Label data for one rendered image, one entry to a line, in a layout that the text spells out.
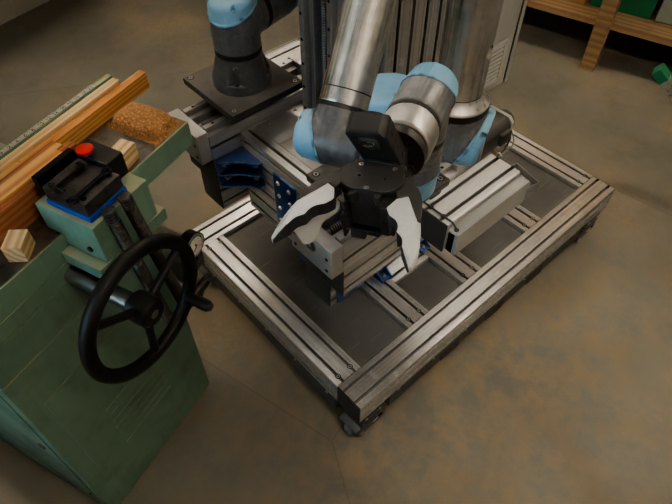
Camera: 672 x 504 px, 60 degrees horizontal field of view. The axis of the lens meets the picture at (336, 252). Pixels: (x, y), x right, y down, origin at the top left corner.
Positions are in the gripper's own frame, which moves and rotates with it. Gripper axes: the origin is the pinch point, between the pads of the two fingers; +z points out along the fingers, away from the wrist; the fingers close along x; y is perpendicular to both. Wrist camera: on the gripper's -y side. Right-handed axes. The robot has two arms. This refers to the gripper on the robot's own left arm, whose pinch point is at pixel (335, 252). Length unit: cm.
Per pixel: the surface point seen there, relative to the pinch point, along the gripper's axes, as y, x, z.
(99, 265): 30, 54, -10
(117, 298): 35, 51, -7
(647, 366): 132, -54, -90
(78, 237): 25, 57, -11
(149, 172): 29, 60, -34
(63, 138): 20, 75, -31
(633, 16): 104, -32, -270
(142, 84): 22, 73, -54
